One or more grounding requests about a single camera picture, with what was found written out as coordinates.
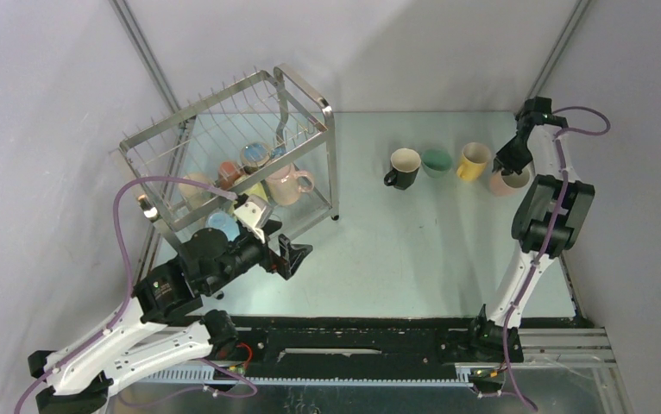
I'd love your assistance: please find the blue-rimmed cup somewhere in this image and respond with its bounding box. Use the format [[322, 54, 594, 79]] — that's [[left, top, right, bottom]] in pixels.
[[240, 142, 286, 172]]

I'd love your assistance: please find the large pink mug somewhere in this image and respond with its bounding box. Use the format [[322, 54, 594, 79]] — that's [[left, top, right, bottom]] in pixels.
[[265, 164, 315, 206]]

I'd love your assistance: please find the orange-red cup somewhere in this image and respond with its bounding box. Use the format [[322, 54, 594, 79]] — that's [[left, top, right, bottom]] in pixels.
[[217, 160, 244, 190]]

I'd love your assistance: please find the mint green mug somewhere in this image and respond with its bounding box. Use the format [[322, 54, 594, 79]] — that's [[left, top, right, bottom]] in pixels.
[[421, 149, 453, 179]]

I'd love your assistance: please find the yellow mug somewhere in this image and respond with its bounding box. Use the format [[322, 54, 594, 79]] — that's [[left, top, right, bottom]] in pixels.
[[456, 142, 492, 182]]

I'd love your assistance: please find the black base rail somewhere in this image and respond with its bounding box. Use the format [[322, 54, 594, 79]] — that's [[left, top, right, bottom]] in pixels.
[[183, 310, 514, 385]]

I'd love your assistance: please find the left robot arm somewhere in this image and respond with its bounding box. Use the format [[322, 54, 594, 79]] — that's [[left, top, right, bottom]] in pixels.
[[28, 228, 313, 413]]

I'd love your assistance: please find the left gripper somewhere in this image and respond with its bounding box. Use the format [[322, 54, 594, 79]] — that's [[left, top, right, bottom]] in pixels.
[[205, 219, 313, 294]]

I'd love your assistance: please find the yellow-green mug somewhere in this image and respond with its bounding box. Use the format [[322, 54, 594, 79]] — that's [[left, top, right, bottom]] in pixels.
[[234, 175, 269, 203]]

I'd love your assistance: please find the light blue mug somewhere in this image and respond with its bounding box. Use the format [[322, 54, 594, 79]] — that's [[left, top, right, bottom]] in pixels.
[[205, 210, 240, 242]]

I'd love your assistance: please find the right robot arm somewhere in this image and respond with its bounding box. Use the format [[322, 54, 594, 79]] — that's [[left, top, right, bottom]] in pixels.
[[466, 97, 595, 361]]

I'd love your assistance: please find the cream decorated mug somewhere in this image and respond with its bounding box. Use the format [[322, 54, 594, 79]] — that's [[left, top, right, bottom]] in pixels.
[[178, 172, 214, 210]]

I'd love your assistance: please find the steel two-tier dish rack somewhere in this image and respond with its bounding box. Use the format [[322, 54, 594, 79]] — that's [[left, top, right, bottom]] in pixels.
[[114, 64, 340, 257]]

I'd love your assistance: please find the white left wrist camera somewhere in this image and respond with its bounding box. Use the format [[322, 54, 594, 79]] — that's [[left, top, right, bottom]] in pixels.
[[233, 194, 272, 243]]

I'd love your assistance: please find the pink faceted mug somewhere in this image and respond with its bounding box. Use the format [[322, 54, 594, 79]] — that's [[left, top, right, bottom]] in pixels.
[[488, 166, 532, 197]]

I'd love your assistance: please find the black mug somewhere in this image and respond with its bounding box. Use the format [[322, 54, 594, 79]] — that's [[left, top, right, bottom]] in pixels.
[[383, 147, 421, 191]]

